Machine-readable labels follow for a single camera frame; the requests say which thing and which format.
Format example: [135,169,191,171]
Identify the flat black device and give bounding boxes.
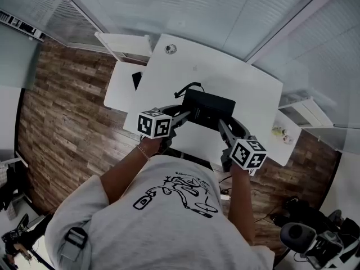
[132,71,145,92]

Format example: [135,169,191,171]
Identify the black box with cable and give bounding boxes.
[181,88,237,130]

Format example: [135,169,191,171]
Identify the white wall shelf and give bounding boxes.
[0,10,46,43]

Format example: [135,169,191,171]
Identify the black bag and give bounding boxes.
[274,197,343,236]

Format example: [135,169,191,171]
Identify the black strap buckle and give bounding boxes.
[64,227,89,250]

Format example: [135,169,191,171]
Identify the black coiled cord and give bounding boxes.
[174,82,206,99]

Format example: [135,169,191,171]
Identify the person's dark trousers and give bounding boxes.
[168,147,213,172]

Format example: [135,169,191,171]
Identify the grey round device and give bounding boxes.
[280,222,317,254]

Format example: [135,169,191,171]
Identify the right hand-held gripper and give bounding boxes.
[217,117,268,177]

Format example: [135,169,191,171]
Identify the person's grey printed t-shirt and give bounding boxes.
[44,154,275,270]

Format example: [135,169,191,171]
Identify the person's left forearm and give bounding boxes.
[100,136,164,205]

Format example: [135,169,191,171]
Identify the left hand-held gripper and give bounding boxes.
[137,104,193,152]

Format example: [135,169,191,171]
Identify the white chair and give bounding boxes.
[94,31,153,114]
[271,96,336,167]

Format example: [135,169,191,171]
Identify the thin wrist bracelet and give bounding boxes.
[136,144,152,161]

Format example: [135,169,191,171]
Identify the person's right forearm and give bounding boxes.
[227,166,257,248]

